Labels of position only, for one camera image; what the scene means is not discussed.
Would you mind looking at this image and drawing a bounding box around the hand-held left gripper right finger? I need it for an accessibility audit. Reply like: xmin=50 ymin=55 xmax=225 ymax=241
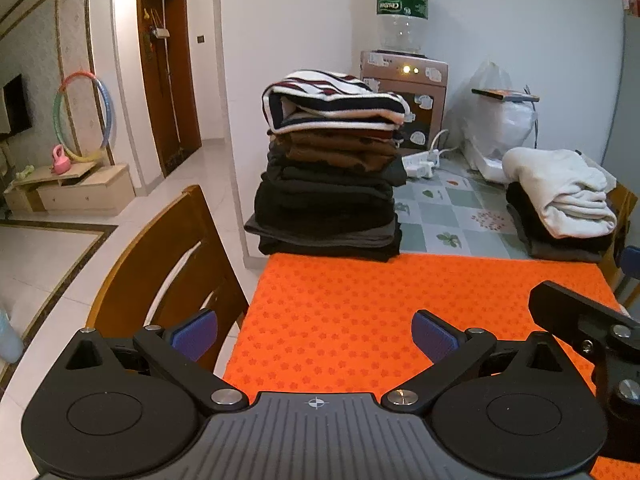
xmin=381 ymin=310 xmax=576 ymax=416

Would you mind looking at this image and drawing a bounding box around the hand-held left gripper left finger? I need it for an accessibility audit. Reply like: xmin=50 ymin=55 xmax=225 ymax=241
xmin=65 ymin=308 xmax=250 ymax=413

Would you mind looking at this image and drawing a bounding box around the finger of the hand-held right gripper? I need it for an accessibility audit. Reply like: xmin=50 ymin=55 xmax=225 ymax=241
xmin=619 ymin=246 xmax=640 ymax=286
xmin=529 ymin=280 xmax=640 ymax=426

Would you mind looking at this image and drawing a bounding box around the striped white sweater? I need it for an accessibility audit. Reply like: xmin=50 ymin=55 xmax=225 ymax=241
xmin=261 ymin=69 xmax=416 ymax=135

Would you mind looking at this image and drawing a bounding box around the stack of dark folded clothes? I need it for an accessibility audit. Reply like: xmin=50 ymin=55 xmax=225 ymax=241
xmin=244 ymin=152 xmax=408 ymax=262

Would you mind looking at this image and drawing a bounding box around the wooden chair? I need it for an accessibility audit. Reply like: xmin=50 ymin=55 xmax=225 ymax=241
xmin=597 ymin=180 xmax=633 ymax=306
xmin=86 ymin=185 xmax=251 ymax=376

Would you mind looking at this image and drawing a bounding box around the grey folded garment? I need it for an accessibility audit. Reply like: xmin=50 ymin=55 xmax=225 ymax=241
xmin=515 ymin=220 xmax=608 ymax=263

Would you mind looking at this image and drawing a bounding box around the orange patterned mat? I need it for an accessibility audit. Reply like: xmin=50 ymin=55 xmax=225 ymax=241
xmin=220 ymin=252 xmax=640 ymax=480

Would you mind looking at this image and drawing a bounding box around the black folded sweater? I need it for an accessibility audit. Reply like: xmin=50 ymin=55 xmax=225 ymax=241
xmin=505 ymin=182 xmax=616 ymax=253

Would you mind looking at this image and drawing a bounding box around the cream fleece folded garment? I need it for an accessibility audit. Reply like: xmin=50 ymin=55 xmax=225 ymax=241
xmin=501 ymin=147 xmax=618 ymax=239

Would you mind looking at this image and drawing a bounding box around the leaf print tablecloth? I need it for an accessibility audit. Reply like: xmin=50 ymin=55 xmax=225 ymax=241
xmin=395 ymin=150 xmax=621 ymax=261

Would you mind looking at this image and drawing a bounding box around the white power strip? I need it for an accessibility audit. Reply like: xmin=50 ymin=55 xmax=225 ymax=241
xmin=402 ymin=149 xmax=441 ymax=179

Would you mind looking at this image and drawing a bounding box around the beige television cabinet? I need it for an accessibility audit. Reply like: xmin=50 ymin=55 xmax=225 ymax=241
xmin=2 ymin=162 xmax=136 ymax=217

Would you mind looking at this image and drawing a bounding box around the pale blue plastic bin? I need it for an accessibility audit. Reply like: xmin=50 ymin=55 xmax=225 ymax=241
xmin=0 ymin=305 xmax=23 ymax=366

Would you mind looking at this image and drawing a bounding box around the white plastic bag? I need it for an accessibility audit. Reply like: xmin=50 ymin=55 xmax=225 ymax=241
xmin=460 ymin=60 xmax=538 ymax=171

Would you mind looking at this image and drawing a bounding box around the dark flat tray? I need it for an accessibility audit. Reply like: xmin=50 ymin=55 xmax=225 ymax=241
xmin=471 ymin=87 xmax=541 ymax=103

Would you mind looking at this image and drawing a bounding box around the brown patterned folded sweater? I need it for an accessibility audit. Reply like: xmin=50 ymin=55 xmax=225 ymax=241
xmin=267 ymin=127 xmax=407 ymax=168

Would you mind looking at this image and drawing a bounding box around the pink kettlebell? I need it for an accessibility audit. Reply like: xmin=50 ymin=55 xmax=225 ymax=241
xmin=51 ymin=144 xmax=72 ymax=175

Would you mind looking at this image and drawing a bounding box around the pink water dispenser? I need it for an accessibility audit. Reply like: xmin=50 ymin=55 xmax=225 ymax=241
xmin=360 ymin=50 xmax=449 ymax=150

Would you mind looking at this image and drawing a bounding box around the multicolour hula hoop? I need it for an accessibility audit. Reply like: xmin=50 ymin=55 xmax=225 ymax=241
xmin=53 ymin=72 xmax=116 ymax=163

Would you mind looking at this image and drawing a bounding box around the brown wooden door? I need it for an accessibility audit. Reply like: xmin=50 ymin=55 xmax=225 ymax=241
xmin=136 ymin=0 xmax=203 ymax=178

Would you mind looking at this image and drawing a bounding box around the black television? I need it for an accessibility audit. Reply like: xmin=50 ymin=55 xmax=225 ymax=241
xmin=0 ymin=74 xmax=33 ymax=135

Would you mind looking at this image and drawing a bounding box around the clear water bottle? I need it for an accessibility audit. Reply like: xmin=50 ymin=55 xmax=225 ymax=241
xmin=370 ymin=0 xmax=430 ymax=56

